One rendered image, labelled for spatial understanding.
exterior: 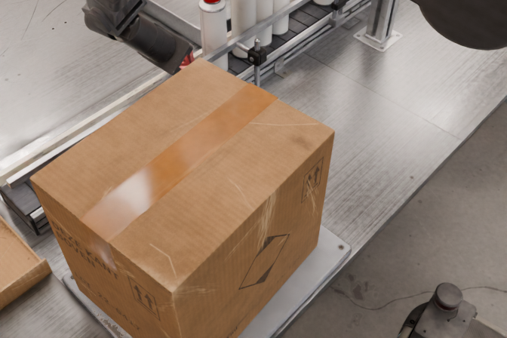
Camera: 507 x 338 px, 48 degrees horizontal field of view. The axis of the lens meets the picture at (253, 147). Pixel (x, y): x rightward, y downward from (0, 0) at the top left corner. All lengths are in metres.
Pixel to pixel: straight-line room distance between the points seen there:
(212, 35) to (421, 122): 0.46
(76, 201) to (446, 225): 1.61
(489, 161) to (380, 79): 1.16
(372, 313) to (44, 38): 1.23
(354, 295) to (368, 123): 0.84
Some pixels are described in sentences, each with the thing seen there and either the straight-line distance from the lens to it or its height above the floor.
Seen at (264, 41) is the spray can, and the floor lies 0.90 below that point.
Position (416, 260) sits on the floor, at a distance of 2.00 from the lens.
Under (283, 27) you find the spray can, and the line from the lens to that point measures 1.28.
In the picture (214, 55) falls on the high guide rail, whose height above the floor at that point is 0.96.
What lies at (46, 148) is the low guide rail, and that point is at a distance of 1.05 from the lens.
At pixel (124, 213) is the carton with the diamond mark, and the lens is 0.66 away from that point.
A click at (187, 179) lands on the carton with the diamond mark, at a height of 1.12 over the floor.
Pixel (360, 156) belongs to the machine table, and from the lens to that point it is 1.11.
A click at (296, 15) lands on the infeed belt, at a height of 0.88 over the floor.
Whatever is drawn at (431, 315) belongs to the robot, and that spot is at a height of 0.28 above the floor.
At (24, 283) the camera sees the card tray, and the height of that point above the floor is 0.85.
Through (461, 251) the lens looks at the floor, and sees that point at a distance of 2.07.
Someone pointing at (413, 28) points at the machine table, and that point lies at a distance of 1.45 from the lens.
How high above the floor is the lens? 1.64
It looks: 47 degrees down
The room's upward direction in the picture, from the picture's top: straight up
